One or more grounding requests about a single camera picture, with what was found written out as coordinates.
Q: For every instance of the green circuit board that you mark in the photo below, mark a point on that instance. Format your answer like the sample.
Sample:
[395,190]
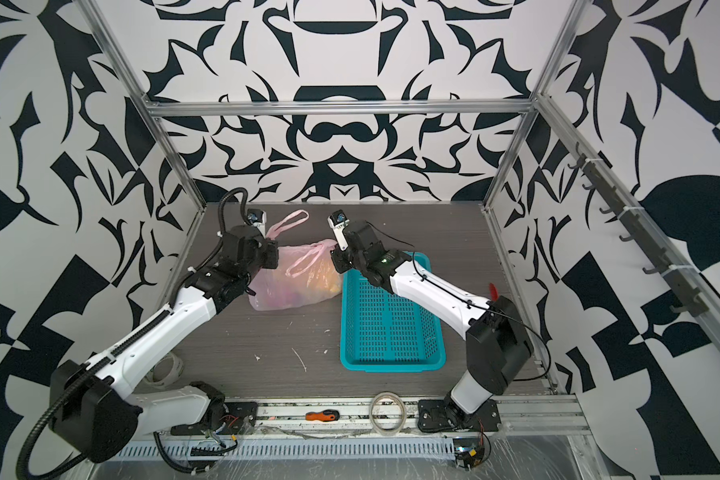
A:
[471,456]

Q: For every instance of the orange handled screwdriver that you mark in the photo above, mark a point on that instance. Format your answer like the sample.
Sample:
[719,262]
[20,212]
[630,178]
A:
[327,415]

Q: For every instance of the red kitchen tongs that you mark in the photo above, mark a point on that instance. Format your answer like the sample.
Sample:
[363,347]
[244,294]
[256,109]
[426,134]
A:
[494,295]

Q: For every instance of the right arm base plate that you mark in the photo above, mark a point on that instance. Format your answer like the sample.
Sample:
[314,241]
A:
[443,415]

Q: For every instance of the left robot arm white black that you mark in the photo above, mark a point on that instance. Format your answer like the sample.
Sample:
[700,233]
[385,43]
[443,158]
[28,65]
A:
[94,406]

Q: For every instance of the black hook rack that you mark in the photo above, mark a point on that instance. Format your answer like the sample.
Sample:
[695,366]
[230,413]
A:
[641,230]

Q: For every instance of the teal plastic basket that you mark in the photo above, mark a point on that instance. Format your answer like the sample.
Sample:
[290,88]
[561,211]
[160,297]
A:
[385,333]

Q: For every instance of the pink plastic bag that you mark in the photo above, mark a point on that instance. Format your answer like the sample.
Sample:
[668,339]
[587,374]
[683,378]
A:
[305,275]

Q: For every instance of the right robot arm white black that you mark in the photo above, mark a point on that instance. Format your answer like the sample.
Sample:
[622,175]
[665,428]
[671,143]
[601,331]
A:
[497,343]

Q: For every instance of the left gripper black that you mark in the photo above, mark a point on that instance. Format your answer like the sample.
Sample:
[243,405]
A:
[269,247]

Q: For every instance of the tape roll left side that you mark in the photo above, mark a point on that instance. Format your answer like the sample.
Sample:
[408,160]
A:
[165,372]

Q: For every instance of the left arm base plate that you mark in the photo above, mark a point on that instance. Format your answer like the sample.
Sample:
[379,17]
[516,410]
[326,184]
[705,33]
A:
[232,418]

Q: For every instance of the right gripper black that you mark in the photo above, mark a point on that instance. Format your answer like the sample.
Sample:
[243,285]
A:
[343,264]

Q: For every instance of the white cable duct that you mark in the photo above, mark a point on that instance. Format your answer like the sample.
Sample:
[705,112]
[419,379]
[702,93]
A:
[435,448]

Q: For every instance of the clear tape roll front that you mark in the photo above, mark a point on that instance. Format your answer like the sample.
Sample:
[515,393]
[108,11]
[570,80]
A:
[387,414]

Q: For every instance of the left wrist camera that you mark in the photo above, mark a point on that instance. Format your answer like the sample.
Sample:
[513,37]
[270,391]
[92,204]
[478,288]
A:
[257,218]

